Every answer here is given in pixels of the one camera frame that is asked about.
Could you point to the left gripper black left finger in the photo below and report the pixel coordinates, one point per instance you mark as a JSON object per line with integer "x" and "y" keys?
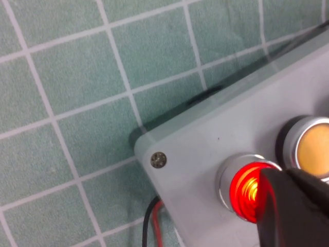
{"x": 285, "y": 218}

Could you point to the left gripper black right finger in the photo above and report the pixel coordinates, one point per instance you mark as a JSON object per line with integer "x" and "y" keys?
{"x": 313, "y": 190}

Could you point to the red illuminated push button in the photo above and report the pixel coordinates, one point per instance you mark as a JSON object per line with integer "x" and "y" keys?
{"x": 241, "y": 190}

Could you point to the yellow push button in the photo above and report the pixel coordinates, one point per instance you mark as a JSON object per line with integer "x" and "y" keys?
{"x": 313, "y": 149}

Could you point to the grey button control box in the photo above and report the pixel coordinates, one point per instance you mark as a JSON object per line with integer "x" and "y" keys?
{"x": 231, "y": 133}

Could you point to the small silver lid screw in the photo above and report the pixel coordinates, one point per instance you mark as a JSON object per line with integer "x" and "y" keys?
{"x": 158, "y": 160}

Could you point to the green white checkered tablecloth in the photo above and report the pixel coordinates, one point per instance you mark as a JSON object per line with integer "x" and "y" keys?
{"x": 77, "y": 90}

